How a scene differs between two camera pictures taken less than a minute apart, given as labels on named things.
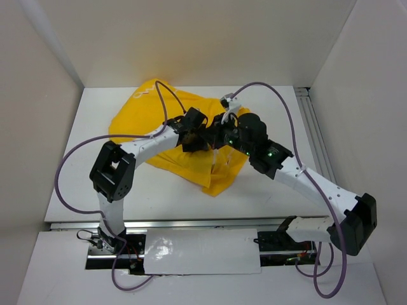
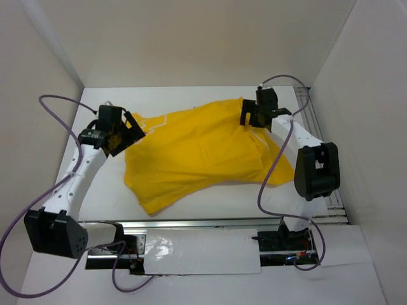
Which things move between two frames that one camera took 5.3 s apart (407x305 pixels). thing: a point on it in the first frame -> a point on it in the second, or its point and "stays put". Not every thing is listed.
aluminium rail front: [95, 223] stays put
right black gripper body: [224, 134] -> [252, 107]
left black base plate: [128, 253] stays put
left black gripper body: [196, 142] -> [126, 136]
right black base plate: [278, 248] stays put
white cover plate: [201, 251] stays put
